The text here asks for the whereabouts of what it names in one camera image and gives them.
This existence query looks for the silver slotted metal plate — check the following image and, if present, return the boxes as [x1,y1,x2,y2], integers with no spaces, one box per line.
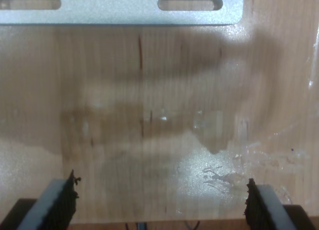
[0,0,244,26]

